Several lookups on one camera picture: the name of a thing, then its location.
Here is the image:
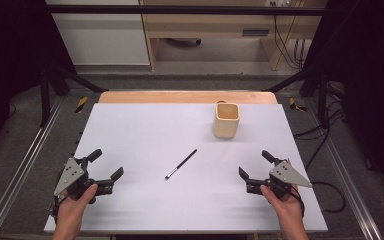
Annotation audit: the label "person's left hand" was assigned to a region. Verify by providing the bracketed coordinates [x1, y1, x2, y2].
[57, 183, 99, 220]

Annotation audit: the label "white cabinet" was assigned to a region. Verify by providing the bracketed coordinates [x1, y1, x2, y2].
[45, 0, 151, 67]

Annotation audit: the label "black horizontal frame bar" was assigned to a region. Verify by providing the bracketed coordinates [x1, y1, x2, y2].
[44, 4, 328, 16]

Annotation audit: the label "dark rectangular desk handle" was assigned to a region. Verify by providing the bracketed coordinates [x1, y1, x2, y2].
[241, 28, 271, 37]

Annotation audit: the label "black curtain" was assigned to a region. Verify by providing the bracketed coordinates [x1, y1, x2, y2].
[299, 0, 384, 201]
[0, 0, 78, 163]

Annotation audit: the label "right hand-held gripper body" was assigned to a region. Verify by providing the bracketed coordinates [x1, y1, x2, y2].
[246, 159, 313, 201]

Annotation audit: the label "wooden desk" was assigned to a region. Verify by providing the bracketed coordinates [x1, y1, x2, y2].
[139, 0, 328, 72]

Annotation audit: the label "black upright frame post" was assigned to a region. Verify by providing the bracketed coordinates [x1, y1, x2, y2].
[316, 68, 330, 126]
[39, 68, 52, 128]

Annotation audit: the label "yellow black tape marker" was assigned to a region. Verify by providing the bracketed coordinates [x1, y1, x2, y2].
[288, 97, 308, 113]
[74, 96, 90, 114]

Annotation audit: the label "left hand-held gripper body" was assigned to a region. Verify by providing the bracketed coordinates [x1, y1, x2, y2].
[53, 156, 115, 205]

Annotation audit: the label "person's right hand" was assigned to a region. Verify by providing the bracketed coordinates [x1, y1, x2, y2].
[260, 184, 304, 220]

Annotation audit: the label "beige square cup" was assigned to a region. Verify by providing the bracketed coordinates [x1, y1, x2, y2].
[212, 102, 241, 140]

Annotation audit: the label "wheeled chair base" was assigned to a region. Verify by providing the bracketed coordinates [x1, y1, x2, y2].
[163, 37, 203, 48]

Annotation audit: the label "white power socket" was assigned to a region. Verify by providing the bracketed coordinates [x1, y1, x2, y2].
[269, 0, 294, 8]

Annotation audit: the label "aluminium floor rail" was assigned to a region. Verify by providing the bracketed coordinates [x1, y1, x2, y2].
[304, 99, 384, 240]
[0, 96, 65, 240]

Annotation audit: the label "black diagonal frame strut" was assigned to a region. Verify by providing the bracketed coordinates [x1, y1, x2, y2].
[48, 63, 110, 94]
[262, 66, 318, 94]

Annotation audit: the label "black hanging desk cables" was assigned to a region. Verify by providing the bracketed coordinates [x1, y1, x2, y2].
[272, 14, 307, 72]

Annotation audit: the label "looped black floor cable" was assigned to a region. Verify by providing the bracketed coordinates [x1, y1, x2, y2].
[309, 180, 347, 215]

